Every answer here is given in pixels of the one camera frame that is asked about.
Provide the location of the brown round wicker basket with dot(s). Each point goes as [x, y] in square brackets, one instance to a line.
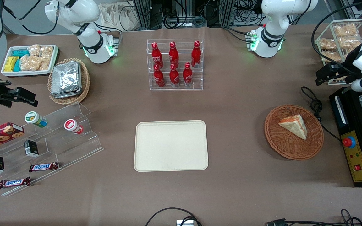
[287, 147]

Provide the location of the red cola bottle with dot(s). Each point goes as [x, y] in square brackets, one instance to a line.
[196, 55]
[187, 75]
[156, 56]
[159, 78]
[174, 76]
[173, 55]

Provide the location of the clear acrylic bottle rack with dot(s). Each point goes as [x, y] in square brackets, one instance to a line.
[181, 88]

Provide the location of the aluminium frame rack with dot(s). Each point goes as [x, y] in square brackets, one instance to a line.
[143, 12]

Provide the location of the red emergency stop button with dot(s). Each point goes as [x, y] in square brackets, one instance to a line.
[349, 142]

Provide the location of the cream rectangular tray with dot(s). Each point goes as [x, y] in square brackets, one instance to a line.
[171, 146]

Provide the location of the triangular sandwich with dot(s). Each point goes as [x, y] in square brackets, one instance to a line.
[294, 125]

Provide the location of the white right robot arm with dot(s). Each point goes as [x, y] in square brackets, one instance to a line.
[86, 15]

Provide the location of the clear acrylic stepped stand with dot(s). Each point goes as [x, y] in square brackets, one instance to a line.
[61, 147]

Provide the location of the red lid yogurt cup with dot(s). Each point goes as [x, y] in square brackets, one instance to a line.
[71, 125]

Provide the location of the clear bag rice snack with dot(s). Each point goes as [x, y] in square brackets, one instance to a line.
[34, 50]
[46, 53]
[30, 62]
[44, 66]

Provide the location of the beige cloth bag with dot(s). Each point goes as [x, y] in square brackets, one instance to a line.
[118, 15]

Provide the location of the small silver device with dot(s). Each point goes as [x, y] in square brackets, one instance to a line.
[184, 223]

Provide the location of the silver foil packet stack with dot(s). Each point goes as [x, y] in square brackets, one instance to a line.
[65, 80]

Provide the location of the green lid yogurt cup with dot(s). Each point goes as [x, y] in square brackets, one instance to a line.
[33, 118]

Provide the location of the white rectangular snack bin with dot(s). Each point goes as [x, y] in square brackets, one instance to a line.
[27, 73]

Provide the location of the brown snickers bar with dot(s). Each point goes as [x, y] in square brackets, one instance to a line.
[14, 182]
[43, 167]

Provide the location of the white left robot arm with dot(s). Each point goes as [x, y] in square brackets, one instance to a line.
[273, 18]

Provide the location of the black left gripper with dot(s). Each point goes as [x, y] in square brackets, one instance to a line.
[348, 65]

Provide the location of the tan oval wicker basket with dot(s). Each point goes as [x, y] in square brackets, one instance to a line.
[85, 83]

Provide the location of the yellow snack packet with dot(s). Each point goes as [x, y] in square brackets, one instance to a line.
[10, 63]

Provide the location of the bagged fried snack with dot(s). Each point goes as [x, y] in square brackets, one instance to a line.
[349, 42]
[345, 30]
[331, 56]
[327, 44]

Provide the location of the teal snack packet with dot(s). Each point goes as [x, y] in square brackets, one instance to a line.
[20, 53]
[17, 66]

